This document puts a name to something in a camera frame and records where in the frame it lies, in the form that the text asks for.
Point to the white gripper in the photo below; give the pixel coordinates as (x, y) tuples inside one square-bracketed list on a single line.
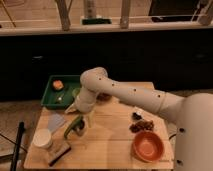
[(83, 108)]

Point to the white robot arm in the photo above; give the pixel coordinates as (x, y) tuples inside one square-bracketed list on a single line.
[(192, 115)]

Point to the white cup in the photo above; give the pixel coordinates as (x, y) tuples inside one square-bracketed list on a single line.
[(42, 138)]

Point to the green plastic tray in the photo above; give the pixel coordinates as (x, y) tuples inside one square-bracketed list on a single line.
[(50, 95)]

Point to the orange toy food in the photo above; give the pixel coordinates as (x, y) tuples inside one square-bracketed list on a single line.
[(57, 85)]

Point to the wooden scrub brush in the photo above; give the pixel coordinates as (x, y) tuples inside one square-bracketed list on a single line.
[(55, 154)]

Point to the wooden board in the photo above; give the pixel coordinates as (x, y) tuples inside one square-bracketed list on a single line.
[(107, 145)]

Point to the brown dried food pile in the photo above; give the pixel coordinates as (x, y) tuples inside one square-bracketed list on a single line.
[(140, 124)]

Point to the black pole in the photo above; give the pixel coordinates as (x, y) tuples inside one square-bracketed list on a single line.
[(16, 150)]

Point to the orange bowl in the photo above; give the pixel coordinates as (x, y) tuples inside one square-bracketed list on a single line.
[(148, 146)]

